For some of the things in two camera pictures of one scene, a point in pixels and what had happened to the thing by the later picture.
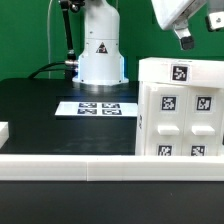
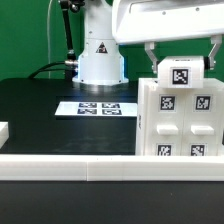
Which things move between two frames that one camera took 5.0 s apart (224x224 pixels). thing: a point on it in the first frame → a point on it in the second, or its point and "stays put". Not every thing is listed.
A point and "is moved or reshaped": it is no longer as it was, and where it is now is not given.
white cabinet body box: [179, 120] stays put
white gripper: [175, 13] → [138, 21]
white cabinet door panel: [165, 120] stays put
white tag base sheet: [97, 109] stays put
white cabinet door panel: [203, 122] stays put
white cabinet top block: [202, 72] is moved or reshaped
